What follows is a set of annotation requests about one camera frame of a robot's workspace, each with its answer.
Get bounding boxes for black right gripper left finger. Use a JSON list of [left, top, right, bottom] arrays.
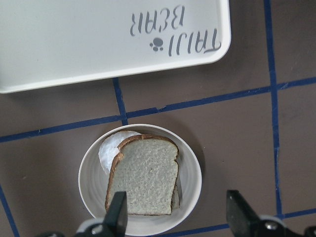
[[103, 191, 127, 237]]

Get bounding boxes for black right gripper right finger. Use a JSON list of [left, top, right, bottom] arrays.
[[226, 190, 261, 237]]

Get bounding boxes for bread slice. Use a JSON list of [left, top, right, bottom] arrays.
[[105, 134, 179, 216], [171, 184, 180, 210]]

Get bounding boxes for cream round plate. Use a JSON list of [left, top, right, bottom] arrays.
[[78, 124, 202, 236]]

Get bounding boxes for fried egg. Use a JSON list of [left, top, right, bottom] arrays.
[[98, 131, 140, 175]]

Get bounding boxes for cream bear tray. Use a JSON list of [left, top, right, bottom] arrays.
[[0, 0, 231, 93]]

